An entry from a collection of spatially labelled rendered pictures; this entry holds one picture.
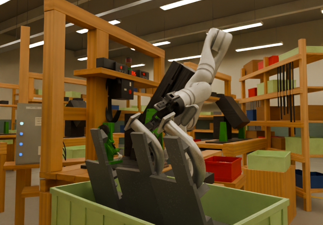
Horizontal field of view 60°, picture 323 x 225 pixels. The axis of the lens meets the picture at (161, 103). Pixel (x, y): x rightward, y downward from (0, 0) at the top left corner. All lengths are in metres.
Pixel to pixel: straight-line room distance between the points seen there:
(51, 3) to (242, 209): 1.54
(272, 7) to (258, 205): 8.65
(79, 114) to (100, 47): 0.51
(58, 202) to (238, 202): 0.57
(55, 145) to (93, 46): 0.77
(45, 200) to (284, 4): 8.49
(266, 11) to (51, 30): 8.07
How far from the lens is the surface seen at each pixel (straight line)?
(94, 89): 2.06
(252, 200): 0.94
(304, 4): 9.20
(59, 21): 1.89
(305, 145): 4.21
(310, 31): 11.12
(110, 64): 2.09
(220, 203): 1.01
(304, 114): 4.20
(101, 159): 0.92
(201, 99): 1.03
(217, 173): 1.86
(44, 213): 1.87
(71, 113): 2.00
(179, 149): 0.62
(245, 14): 9.59
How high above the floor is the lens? 1.18
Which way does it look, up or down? 4 degrees up
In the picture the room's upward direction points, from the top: straight up
